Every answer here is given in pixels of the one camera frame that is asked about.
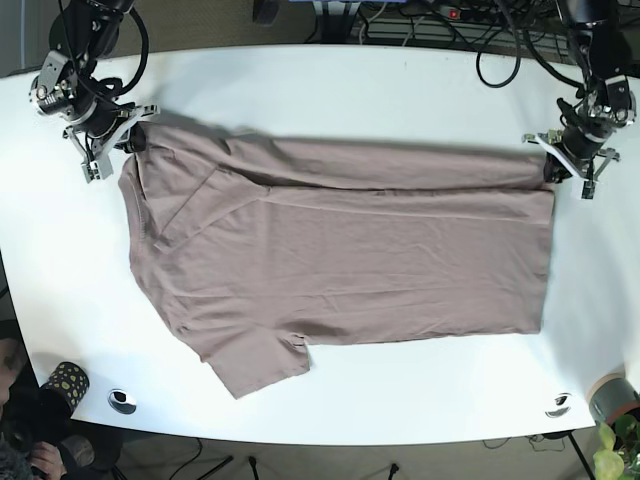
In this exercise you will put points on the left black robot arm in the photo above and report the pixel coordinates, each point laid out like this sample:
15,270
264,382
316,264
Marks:
606,103

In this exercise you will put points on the table cable grommet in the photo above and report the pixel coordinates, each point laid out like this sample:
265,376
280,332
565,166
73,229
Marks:
122,402
559,406

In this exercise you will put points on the green potted plant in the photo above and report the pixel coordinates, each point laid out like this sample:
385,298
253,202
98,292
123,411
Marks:
618,456

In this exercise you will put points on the person's hand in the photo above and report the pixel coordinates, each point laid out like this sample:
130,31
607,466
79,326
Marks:
46,462

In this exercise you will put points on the right table cable grommet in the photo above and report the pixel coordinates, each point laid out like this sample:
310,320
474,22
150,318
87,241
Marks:
559,406

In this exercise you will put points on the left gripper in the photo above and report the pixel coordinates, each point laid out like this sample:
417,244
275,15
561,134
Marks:
577,151

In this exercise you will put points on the left table cable grommet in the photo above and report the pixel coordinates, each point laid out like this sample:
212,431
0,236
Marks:
122,402

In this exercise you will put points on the black gold-dotted cup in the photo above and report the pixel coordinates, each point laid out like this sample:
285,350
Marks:
64,389

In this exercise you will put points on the grey tape roll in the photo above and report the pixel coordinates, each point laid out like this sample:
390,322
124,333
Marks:
611,397

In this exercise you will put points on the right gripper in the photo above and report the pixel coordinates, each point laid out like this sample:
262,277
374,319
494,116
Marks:
95,129

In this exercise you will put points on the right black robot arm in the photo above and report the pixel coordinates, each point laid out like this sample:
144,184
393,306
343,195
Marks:
83,33

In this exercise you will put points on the mauve pink T-shirt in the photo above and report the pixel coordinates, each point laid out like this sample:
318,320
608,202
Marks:
251,249

